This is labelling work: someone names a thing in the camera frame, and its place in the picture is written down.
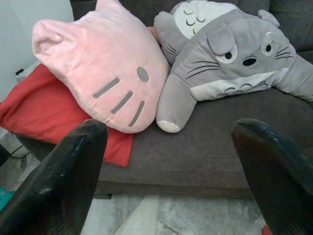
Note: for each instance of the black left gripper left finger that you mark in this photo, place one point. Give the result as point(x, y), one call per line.
point(53, 186)

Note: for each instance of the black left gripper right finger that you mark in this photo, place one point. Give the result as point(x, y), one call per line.
point(281, 181)

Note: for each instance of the teal plastic bag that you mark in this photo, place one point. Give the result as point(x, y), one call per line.
point(6, 195)

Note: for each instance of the red cushion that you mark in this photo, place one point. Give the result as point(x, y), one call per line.
point(36, 110)

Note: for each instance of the dark grey fabric sofa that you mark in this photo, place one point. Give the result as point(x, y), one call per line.
point(207, 147)

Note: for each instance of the pink cat face pillow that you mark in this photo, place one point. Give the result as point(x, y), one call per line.
point(97, 61)

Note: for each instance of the grey Totoro plush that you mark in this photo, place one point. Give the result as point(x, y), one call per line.
point(220, 61)

